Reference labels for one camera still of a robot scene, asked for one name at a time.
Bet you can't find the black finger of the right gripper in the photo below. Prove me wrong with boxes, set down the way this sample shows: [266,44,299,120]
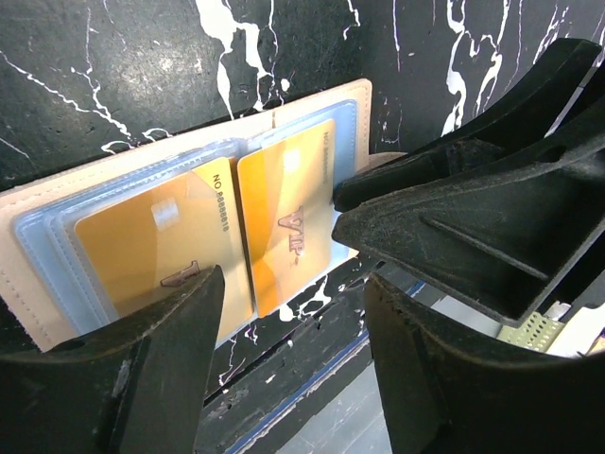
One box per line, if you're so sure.
[333,101,604,325]
[334,38,602,213]

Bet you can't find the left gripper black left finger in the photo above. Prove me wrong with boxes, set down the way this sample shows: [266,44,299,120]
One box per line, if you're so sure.
[1,266,225,453]

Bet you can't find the beige leather card holder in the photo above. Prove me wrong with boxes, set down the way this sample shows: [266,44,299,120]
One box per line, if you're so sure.
[1,79,378,351]

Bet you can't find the gold VIP card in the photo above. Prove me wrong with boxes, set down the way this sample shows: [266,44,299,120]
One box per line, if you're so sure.
[237,119,336,317]

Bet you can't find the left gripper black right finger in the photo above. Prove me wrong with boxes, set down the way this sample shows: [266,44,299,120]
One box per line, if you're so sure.
[364,274,604,453]

